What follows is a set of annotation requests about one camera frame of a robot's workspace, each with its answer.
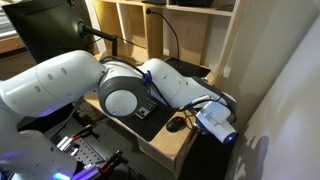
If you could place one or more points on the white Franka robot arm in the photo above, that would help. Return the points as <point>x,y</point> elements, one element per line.
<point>60,83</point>

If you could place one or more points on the black grey mechanical keyboard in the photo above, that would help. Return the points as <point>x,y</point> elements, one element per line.
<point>148,108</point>

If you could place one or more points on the black computer mouse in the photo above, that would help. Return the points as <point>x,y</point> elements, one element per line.
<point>175,124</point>

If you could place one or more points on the black desk mat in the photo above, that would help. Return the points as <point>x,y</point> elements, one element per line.
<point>150,128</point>

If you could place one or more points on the light wood shelf unit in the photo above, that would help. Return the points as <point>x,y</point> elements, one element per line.
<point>193,36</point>

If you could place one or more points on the black gooseneck desk lamp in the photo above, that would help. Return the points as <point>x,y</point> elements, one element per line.
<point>148,11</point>

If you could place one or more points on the black monitor stand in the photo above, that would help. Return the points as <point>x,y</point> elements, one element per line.
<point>100,34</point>

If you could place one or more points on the flat black device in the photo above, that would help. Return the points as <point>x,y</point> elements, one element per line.
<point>153,1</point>

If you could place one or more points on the black box on shelf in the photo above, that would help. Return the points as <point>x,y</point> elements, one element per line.
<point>193,2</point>

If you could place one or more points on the black curved monitor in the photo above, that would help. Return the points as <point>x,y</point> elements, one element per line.
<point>43,30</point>

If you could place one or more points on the white wall outlet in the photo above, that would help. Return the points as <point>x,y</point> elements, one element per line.
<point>166,52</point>

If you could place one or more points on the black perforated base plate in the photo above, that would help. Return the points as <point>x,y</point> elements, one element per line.
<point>86,153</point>

